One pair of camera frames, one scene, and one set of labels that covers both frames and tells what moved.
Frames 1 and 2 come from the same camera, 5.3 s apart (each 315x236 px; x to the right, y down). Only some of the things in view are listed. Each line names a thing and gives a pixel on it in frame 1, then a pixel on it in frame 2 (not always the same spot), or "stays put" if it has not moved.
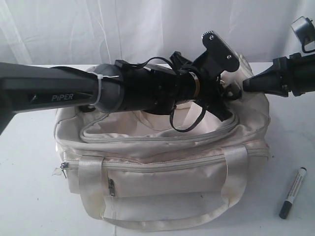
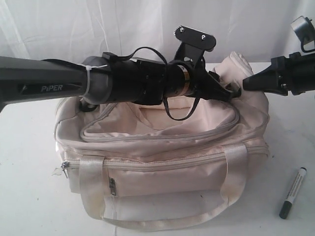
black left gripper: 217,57 → 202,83
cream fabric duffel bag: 131,170 stays put
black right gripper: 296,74 stays put
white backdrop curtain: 91,32 stays put
